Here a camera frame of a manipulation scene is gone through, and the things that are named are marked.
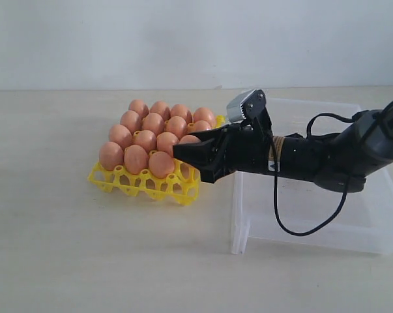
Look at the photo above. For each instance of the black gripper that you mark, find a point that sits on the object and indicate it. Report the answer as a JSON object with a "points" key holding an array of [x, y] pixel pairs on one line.
{"points": [[235, 148]]}

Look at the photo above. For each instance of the brown egg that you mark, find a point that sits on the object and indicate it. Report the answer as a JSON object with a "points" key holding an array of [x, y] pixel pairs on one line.
{"points": [[199, 126], [121, 135], [135, 159], [140, 107], [204, 114], [182, 111], [131, 120], [165, 142], [161, 164], [145, 139], [161, 107], [154, 123], [111, 155], [177, 126], [189, 139]]}

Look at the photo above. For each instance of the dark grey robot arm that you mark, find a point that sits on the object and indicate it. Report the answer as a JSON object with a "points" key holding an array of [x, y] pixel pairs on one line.
{"points": [[338, 162]]}

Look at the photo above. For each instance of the yellow plastic egg tray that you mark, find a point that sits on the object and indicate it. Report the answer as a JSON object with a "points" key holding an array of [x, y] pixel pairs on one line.
{"points": [[182, 185]]}

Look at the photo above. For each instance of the clear plastic bin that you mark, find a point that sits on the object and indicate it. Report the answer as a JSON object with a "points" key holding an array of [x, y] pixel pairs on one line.
{"points": [[365, 223]]}

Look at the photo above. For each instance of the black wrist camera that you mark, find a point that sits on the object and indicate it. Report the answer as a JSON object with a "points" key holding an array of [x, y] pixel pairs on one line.
{"points": [[249, 107]]}

